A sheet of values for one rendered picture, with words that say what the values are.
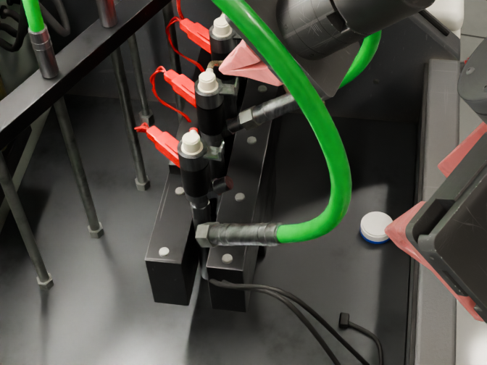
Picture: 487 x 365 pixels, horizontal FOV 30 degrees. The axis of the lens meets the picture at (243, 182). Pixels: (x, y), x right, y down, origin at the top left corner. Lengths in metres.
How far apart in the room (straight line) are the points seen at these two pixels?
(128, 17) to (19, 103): 0.15
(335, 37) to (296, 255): 0.48
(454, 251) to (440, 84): 0.70
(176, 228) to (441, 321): 0.28
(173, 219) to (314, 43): 0.34
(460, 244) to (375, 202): 0.72
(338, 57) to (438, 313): 0.32
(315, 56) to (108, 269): 0.50
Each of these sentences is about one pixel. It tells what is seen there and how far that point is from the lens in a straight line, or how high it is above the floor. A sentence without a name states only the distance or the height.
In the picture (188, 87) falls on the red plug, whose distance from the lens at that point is 0.92.
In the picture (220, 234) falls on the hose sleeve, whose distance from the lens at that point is 0.74.
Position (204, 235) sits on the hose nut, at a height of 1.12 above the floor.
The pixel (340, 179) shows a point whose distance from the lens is 0.60.
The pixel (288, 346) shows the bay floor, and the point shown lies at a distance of 1.02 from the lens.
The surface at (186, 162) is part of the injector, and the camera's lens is 0.83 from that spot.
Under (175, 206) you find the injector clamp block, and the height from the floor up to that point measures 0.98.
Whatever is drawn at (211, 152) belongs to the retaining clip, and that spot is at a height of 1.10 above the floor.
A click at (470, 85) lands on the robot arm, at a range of 0.34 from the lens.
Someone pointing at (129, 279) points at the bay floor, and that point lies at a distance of 1.08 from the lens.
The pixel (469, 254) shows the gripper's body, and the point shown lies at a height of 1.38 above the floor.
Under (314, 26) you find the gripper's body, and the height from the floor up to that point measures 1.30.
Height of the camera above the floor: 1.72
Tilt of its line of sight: 51 degrees down
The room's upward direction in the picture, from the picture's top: 4 degrees counter-clockwise
